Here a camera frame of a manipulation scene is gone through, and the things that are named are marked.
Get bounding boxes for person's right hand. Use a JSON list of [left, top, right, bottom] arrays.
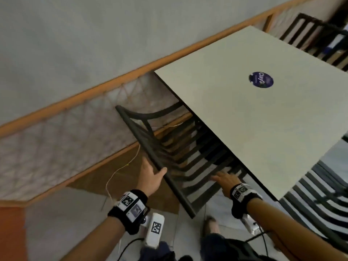
[[211, 171, 242, 199]]

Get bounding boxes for person's left hand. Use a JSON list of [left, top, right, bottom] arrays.
[[136, 157, 168, 198]]

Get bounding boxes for black slatted metal chair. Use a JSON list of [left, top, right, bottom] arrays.
[[115, 101, 248, 219], [279, 13, 348, 73], [279, 160, 348, 254]]

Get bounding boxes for person's left forearm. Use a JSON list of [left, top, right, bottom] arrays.
[[60, 215, 131, 261]]

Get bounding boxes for person's right forearm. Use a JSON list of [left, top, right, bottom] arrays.
[[247, 198, 348, 261]]

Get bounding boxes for person's shoe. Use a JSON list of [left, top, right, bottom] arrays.
[[202, 216, 221, 237]]

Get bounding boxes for person's dark trousers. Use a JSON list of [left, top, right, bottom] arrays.
[[139, 233, 275, 261]]

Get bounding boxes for round blue sticker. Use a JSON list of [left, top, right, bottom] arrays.
[[248, 71, 274, 89]]

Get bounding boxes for black right wrist strap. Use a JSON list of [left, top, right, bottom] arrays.
[[230, 183, 263, 219]]

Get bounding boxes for black wrist strap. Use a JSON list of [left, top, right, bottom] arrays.
[[230, 183, 263, 219], [107, 189, 150, 236]]

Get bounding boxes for thin white cable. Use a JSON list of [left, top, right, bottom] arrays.
[[105, 143, 142, 205]]

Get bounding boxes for black left wrist strap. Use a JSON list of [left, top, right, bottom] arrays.
[[107, 189, 150, 236]]

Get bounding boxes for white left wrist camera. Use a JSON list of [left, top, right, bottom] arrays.
[[144, 212, 166, 247]]

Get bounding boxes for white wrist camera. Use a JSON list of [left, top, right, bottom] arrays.
[[144, 212, 166, 247], [240, 214, 262, 236]]

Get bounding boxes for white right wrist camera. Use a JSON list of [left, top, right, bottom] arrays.
[[240, 214, 262, 236]]

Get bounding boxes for black camera cable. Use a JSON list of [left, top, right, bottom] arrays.
[[116, 237, 146, 261], [244, 224, 274, 254]]

